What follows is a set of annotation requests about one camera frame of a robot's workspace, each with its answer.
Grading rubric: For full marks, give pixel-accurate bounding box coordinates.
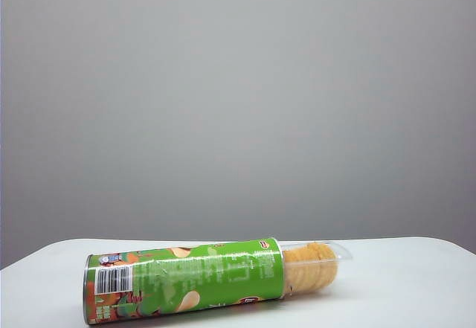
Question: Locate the green chips can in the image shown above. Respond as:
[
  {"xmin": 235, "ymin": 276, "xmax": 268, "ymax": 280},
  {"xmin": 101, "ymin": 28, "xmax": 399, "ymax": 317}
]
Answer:
[{"xmin": 83, "ymin": 237, "xmax": 287, "ymax": 324}]

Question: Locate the stack of potato chips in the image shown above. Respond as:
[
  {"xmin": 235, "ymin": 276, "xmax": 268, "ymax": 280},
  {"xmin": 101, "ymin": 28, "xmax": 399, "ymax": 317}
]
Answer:
[{"xmin": 283, "ymin": 242, "xmax": 339, "ymax": 294}]

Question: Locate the transparent plastic chip container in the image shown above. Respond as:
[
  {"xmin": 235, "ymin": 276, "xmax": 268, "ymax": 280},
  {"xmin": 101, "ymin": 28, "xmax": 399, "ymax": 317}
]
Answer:
[{"xmin": 277, "ymin": 240, "xmax": 353, "ymax": 299}]

